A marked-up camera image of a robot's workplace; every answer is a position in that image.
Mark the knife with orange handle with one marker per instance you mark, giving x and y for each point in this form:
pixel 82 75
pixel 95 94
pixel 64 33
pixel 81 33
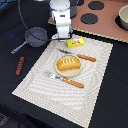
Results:
pixel 79 55

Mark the black burner disc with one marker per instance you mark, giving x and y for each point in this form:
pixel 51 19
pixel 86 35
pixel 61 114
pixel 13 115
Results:
pixel 96 5
pixel 89 18

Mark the fork with orange handle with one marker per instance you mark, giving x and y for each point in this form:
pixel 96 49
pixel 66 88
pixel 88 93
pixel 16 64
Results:
pixel 66 80

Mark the beige bowl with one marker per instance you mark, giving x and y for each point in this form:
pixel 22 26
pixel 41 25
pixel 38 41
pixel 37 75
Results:
pixel 123 14

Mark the woven beige placemat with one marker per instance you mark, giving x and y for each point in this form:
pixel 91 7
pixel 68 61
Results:
pixel 65 100

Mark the yellow butter box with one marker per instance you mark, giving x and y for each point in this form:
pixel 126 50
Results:
pixel 75 42

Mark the round wooden plate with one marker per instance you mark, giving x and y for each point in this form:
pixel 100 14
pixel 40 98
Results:
pixel 68 73

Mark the pink toy stove board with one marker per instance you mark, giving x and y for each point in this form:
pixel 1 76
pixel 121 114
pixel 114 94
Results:
pixel 106 25

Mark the grey cooking pot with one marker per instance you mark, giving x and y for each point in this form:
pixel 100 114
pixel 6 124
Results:
pixel 73 8

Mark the golden bread loaf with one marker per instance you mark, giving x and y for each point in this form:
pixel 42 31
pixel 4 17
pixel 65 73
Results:
pixel 68 64

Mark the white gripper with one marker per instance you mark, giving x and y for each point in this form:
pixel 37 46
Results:
pixel 61 15

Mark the grey saucepan with handle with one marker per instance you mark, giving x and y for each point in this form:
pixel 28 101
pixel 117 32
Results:
pixel 35 37

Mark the brown sausage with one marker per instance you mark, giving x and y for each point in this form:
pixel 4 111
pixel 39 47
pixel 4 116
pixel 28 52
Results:
pixel 19 66

